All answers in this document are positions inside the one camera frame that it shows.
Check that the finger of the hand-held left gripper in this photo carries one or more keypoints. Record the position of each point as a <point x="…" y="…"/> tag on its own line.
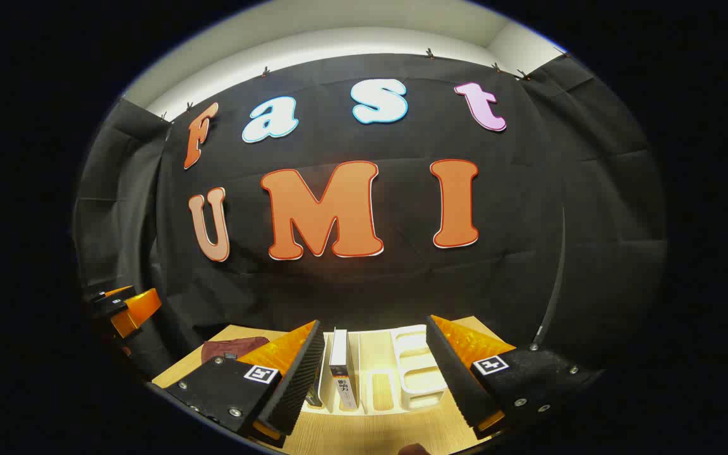
<point x="139" y="311"/>
<point x="111" y="302"/>

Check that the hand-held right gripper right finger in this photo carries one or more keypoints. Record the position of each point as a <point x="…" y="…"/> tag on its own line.
<point x="455" y="373"/>

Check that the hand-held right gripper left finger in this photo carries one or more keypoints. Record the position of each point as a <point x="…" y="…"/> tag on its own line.
<point x="294" y="379"/>

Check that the cream bookshelf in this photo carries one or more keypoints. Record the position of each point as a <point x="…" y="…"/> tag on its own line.
<point x="424" y="379"/>

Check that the grey white book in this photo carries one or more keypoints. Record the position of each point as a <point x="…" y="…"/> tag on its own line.
<point x="342" y="373"/>

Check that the dark red schoolbag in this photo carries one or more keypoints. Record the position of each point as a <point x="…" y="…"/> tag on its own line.
<point x="231" y="347"/>

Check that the thin dark metal rod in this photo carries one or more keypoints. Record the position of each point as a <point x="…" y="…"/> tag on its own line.
<point x="557" y="278"/>

